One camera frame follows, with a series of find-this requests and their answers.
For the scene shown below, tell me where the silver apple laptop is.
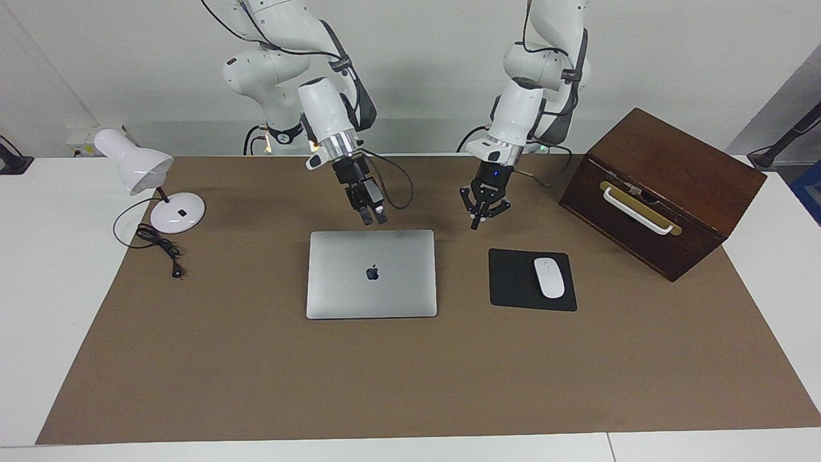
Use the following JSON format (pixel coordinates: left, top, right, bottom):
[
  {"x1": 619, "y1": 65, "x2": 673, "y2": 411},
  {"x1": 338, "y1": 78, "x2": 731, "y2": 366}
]
[{"x1": 306, "y1": 230, "x2": 438, "y2": 320}]

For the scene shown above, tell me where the black mouse pad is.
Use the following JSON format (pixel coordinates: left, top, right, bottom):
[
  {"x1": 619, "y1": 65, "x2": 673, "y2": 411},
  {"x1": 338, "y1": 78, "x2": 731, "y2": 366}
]
[{"x1": 489, "y1": 248, "x2": 578, "y2": 312}]

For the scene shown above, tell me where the white computer mouse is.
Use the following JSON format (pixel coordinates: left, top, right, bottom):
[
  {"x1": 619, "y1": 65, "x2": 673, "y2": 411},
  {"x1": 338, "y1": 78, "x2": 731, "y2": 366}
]
[{"x1": 534, "y1": 257, "x2": 566, "y2": 300}]

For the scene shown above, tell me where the brown table mat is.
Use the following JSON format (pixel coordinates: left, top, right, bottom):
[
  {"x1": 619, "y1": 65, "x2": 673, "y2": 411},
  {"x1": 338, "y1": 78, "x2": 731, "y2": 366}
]
[{"x1": 35, "y1": 154, "x2": 821, "y2": 445}]

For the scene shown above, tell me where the dark brown wooden box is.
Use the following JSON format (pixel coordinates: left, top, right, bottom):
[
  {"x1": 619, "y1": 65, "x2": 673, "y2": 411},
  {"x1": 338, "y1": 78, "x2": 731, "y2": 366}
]
[{"x1": 559, "y1": 107, "x2": 768, "y2": 283}]

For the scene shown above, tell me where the white desk lamp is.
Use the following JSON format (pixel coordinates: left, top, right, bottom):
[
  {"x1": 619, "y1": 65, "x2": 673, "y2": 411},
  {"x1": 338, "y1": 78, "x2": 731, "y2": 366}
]
[{"x1": 94, "y1": 128, "x2": 207, "y2": 234}]

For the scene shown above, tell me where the black stand leg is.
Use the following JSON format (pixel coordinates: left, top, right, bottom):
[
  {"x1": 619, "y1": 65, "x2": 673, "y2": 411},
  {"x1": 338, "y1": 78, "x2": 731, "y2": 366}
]
[{"x1": 747, "y1": 103, "x2": 821, "y2": 171}]

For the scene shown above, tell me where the blue bin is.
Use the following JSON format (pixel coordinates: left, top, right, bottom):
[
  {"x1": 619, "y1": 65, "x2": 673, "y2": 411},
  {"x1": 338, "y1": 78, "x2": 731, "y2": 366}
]
[{"x1": 790, "y1": 159, "x2": 821, "y2": 227}]

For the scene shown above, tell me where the black clamp foot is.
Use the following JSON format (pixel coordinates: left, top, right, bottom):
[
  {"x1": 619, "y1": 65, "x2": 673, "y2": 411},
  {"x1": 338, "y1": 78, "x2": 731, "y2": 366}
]
[{"x1": 0, "y1": 136, "x2": 34, "y2": 175}]

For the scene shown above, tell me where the black left arm base cable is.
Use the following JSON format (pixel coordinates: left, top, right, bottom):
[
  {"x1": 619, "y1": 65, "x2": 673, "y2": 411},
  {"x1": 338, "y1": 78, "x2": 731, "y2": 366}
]
[{"x1": 457, "y1": 125, "x2": 489, "y2": 153}]

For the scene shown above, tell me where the black arm base cable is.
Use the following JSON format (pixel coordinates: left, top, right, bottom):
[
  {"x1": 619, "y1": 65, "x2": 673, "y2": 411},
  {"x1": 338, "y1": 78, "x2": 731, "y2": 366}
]
[
  {"x1": 243, "y1": 125, "x2": 270, "y2": 155},
  {"x1": 457, "y1": 125, "x2": 489, "y2": 153}
]

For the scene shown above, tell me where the black right arm base cable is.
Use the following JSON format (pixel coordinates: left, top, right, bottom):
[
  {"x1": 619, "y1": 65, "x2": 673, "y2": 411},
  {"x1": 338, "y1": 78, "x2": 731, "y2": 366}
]
[{"x1": 243, "y1": 125, "x2": 270, "y2": 155}]

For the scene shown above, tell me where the white box handle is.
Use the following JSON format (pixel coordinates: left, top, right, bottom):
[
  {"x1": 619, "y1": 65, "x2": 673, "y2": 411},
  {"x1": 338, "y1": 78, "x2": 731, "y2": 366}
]
[{"x1": 603, "y1": 187, "x2": 674, "y2": 236}]

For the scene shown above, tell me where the black lamp power cable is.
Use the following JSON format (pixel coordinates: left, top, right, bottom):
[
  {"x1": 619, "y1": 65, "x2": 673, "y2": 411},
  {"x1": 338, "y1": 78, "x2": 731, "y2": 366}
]
[{"x1": 113, "y1": 197, "x2": 184, "y2": 279}]

